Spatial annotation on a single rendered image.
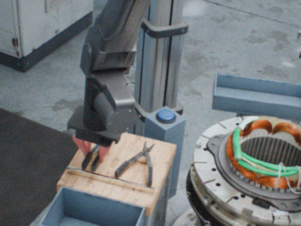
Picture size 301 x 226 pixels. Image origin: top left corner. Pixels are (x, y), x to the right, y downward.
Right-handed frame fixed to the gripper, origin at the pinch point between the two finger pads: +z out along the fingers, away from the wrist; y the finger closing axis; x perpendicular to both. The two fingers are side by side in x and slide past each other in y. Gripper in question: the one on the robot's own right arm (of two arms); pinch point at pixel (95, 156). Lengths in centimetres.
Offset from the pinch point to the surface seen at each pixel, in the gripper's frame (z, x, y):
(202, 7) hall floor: 122, 310, -21
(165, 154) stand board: 1.4, 8.0, 12.7
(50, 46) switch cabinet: 119, 199, -98
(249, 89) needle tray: 5, 45, 26
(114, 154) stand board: 2.0, 4.2, 2.8
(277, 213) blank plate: -4.0, -4.4, 36.8
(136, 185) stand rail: 0.0, -4.3, 10.1
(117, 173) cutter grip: -1.2, -3.9, 6.0
